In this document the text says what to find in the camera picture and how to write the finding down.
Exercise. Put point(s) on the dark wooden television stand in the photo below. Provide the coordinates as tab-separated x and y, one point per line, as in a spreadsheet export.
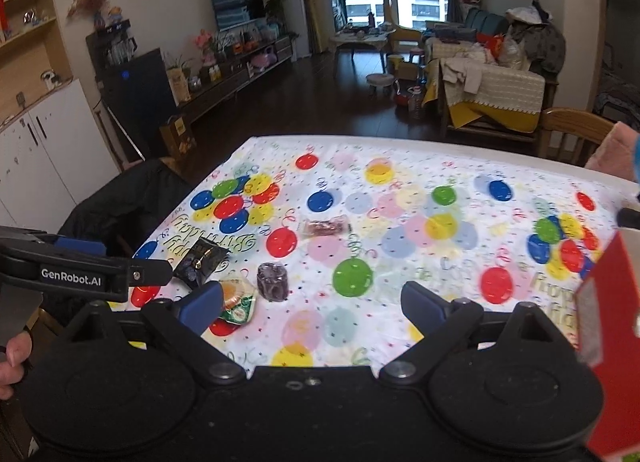
225	87

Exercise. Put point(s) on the black snack packet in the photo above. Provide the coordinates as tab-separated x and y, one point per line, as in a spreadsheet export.
202	262

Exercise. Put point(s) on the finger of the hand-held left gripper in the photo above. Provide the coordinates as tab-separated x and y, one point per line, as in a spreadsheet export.
150	273
75	244

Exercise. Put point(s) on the white tower air conditioner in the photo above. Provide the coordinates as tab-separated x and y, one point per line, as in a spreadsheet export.
295	7

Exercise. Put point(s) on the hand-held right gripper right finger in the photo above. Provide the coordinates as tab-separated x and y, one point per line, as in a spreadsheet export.
420	302

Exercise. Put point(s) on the pile of clothes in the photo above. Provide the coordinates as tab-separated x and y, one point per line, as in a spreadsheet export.
540	37

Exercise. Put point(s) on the yellow gift bag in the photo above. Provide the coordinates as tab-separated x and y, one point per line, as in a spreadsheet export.
178	85

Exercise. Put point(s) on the person's left hand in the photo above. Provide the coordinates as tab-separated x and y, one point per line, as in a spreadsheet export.
15	357

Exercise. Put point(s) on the wooden sofa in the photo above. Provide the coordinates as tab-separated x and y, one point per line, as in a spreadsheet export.
500	122

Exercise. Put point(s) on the balloon print tablecloth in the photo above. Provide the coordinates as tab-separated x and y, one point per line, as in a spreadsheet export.
400	242

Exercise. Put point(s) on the small pink candy packet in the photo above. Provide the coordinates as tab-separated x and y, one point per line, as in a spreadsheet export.
325	228

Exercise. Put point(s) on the red box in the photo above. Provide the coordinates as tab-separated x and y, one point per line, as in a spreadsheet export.
615	342

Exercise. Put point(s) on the black water dispenser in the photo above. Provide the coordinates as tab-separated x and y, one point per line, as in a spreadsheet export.
135	92

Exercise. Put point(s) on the large water bottle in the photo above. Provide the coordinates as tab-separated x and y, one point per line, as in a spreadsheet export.
416	102

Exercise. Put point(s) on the brown cake in clear wrap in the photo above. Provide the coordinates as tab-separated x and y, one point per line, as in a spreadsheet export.
272	282

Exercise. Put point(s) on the pink toy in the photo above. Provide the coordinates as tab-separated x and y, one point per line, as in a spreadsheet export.
262	60

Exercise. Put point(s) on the green orange pastry packet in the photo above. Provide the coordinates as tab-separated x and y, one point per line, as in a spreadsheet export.
240	302

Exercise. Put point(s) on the white cabinet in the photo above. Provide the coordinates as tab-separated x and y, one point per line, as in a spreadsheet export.
50	157

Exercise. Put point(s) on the dried flower bunch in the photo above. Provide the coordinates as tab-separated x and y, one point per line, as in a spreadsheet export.
92	2

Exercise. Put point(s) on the pink flower bouquet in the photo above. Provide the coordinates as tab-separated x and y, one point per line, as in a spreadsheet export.
202	40

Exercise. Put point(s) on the wooden chair under jacket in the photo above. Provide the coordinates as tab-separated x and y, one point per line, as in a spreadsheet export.
171	166

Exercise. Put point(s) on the cream sofa cloth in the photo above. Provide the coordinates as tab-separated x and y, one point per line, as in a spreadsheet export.
505	87

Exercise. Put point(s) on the black jacket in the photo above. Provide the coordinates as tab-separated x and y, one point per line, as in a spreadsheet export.
115	207

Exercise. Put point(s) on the wooden wall shelf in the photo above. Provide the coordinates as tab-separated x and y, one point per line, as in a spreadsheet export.
30	42

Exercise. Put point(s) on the pink cloth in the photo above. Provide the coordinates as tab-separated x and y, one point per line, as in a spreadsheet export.
612	152

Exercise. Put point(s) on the small round stool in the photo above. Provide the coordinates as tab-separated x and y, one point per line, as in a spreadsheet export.
380	80

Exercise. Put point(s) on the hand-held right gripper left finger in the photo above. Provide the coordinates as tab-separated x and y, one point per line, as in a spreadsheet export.
205	304

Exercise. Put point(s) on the flat television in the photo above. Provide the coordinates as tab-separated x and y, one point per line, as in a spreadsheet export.
235	0

